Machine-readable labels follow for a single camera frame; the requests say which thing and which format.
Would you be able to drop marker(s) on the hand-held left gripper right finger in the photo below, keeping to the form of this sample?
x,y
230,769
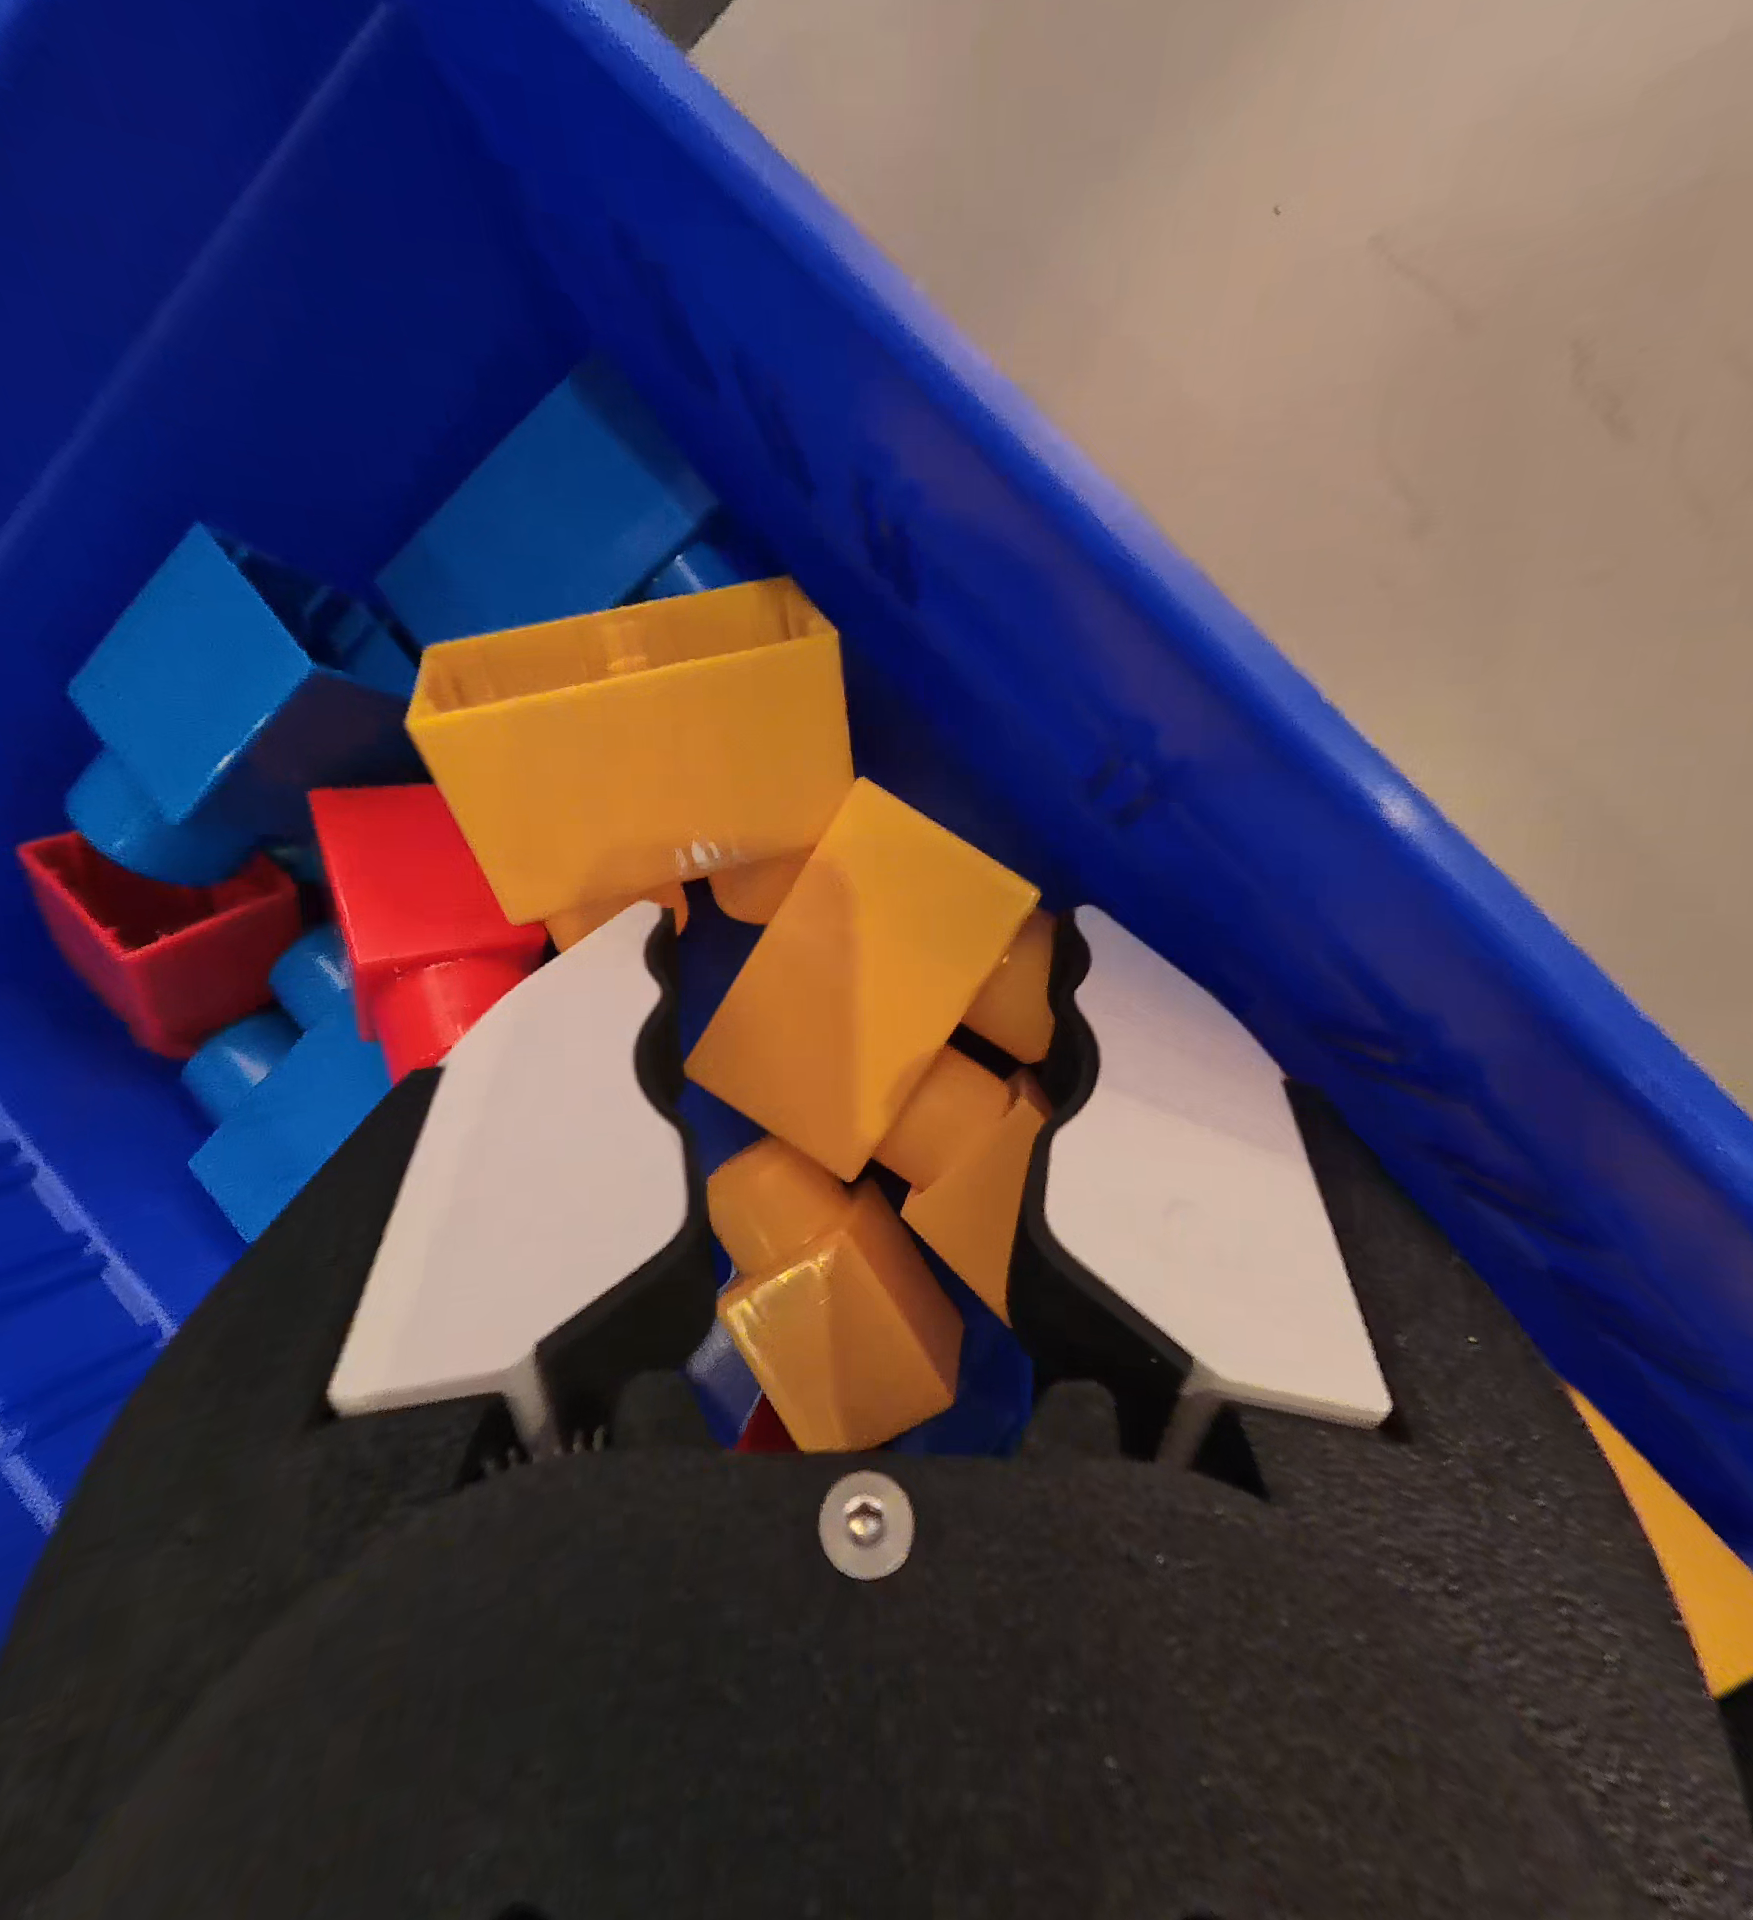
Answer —
x,y
1205,1198

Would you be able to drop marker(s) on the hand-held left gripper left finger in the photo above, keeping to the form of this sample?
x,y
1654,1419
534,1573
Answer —
x,y
518,1198

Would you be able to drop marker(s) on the pile of colourful toy blocks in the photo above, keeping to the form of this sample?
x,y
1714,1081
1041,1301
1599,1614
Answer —
x,y
622,748

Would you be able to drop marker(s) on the blue plastic bin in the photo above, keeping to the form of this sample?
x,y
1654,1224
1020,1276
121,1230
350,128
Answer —
x,y
1117,601

